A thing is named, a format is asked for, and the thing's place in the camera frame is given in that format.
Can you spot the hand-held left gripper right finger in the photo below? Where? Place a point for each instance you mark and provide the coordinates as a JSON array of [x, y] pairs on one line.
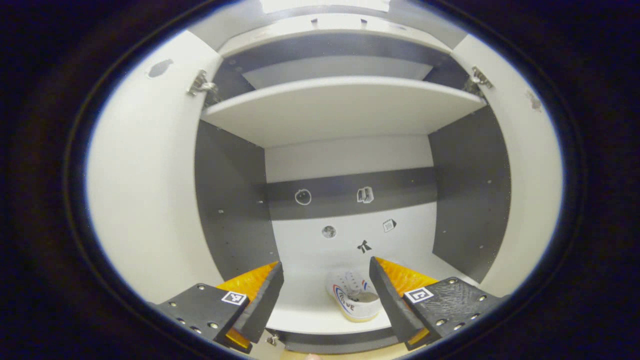
[[390, 300]]

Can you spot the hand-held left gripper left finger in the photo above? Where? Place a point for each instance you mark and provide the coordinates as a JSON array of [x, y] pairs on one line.
[[262, 305]]

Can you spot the white striped shoe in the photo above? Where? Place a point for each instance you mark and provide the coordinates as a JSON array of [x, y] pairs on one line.
[[352, 297]]

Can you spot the white cabinet door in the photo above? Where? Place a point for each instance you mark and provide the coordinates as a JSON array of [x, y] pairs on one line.
[[535, 190], [145, 190]]

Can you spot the white grey shoe cabinet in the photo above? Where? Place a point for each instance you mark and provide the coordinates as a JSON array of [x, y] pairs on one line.
[[340, 110]]

